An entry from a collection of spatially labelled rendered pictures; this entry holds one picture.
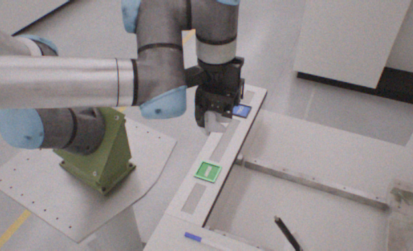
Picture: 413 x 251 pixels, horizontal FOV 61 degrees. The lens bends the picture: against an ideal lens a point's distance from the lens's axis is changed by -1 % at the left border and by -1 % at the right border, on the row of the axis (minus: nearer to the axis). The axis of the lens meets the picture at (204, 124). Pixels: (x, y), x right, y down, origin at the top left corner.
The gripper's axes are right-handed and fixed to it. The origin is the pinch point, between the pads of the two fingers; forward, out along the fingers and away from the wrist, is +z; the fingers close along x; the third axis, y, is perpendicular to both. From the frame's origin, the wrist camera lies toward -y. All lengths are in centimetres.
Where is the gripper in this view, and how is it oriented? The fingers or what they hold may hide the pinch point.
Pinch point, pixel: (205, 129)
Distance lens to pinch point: 80.0
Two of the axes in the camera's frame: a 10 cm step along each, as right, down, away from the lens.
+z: 0.0, 7.3, 6.8
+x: 3.9, -6.3, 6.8
